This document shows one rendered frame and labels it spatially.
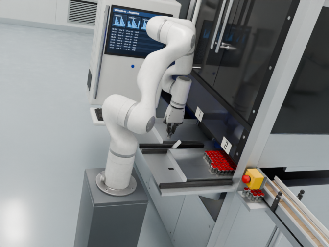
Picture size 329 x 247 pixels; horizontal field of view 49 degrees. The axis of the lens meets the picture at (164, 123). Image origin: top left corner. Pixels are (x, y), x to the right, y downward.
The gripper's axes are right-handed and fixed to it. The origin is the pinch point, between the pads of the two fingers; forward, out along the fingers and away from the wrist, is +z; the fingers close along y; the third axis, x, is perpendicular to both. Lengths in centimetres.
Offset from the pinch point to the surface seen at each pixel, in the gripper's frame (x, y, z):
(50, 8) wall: -511, 21, 60
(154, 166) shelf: 24.5, 16.6, 7.5
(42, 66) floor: -323, 44, 96
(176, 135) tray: -5.1, -7.6, 7.3
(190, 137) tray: -3.5, -15.9, 7.4
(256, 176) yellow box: 54, -21, -8
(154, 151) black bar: 13.1, 13.3, 6.0
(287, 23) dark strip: 37, -21, -74
